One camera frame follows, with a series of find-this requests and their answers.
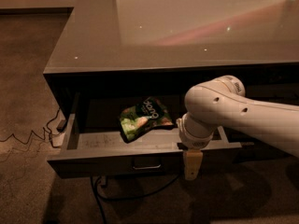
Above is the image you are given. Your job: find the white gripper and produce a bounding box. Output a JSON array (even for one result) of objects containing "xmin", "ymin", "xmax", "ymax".
[{"xmin": 177, "ymin": 114, "xmax": 215, "ymax": 180}]

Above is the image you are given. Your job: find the grey drawer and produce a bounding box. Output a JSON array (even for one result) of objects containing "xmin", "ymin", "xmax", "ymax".
[{"xmin": 46, "ymin": 91, "xmax": 243, "ymax": 179}]

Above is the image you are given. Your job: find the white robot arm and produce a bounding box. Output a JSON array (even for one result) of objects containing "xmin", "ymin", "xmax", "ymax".
[{"xmin": 177, "ymin": 76, "xmax": 299, "ymax": 180}]

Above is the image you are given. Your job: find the green snack bag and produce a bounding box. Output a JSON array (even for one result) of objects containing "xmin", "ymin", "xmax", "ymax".
[{"xmin": 119, "ymin": 97, "xmax": 175, "ymax": 143}]

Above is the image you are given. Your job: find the thick black cable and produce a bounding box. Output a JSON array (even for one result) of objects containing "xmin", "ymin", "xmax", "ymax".
[{"xmin": 89, "ymin": 173, "xmax": 181, "ymax": 224}]

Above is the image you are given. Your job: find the thin black zigzag cable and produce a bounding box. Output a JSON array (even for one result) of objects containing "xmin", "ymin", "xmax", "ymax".
[{"xmin": 0, "ymin": 108, "xmax": 64, "ymax": 150}]

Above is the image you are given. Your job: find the dark grey drawer cabinet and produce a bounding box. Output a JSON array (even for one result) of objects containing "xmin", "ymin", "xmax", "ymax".
[{"xmin": 44, "ymin": 0, "xmax": 299, "ymax": 119}]

